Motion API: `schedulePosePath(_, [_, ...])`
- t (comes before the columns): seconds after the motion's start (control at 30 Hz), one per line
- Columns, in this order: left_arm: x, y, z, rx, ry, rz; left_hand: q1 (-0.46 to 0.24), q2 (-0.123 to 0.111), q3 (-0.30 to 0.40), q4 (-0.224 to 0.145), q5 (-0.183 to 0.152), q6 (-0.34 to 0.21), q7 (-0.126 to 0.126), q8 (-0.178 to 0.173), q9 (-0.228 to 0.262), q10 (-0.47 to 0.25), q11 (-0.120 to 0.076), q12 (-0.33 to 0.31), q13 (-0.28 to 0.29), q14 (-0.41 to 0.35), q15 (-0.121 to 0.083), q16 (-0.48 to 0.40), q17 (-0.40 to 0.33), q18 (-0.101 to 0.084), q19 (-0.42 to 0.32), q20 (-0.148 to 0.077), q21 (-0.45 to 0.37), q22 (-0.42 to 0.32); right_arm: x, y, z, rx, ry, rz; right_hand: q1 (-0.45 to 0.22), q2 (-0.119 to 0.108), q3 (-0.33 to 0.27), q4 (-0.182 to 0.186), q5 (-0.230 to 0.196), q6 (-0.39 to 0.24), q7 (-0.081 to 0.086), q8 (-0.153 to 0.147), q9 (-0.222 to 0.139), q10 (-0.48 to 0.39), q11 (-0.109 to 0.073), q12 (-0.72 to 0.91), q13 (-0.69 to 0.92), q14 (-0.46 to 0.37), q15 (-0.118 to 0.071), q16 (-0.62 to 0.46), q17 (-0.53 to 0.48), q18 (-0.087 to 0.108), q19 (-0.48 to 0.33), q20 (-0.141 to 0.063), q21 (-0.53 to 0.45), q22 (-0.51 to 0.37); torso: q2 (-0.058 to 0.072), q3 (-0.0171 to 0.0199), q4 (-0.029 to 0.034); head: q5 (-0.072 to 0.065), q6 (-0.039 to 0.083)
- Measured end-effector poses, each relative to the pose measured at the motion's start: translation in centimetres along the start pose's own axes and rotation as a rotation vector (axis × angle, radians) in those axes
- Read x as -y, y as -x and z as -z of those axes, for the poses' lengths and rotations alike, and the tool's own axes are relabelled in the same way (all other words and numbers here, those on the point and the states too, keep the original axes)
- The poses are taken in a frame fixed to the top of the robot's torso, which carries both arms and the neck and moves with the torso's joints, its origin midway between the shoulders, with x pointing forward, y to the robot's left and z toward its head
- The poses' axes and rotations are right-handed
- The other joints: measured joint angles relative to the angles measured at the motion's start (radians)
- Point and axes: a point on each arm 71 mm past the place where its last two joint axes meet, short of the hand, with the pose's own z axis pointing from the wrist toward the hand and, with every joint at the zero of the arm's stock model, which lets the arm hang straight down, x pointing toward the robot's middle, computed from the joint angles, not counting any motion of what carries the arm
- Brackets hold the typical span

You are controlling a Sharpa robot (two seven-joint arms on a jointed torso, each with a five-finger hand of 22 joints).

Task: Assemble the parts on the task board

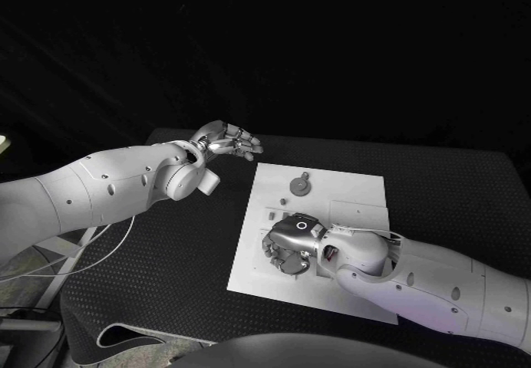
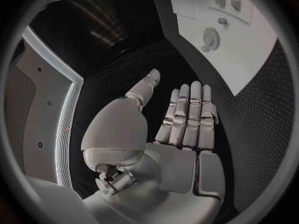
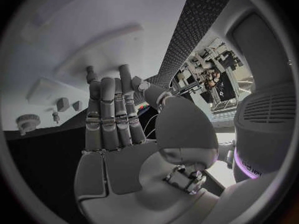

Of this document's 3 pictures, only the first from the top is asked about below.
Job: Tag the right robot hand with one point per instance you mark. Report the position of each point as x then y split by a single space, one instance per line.
294 238

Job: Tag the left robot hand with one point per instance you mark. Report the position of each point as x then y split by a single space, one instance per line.
224 143

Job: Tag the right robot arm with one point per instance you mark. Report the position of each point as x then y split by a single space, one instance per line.
434 287

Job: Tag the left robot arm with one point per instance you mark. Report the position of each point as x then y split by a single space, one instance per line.
82 186

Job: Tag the white task board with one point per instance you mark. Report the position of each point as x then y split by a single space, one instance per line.
352 186

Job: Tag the grey gear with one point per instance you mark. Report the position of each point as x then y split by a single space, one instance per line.
299 186

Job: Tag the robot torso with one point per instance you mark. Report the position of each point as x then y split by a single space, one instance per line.
310 353

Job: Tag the grey metal bar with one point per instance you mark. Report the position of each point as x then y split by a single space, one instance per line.
29 324

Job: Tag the white table frame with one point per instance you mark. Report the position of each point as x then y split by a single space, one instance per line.
62 276

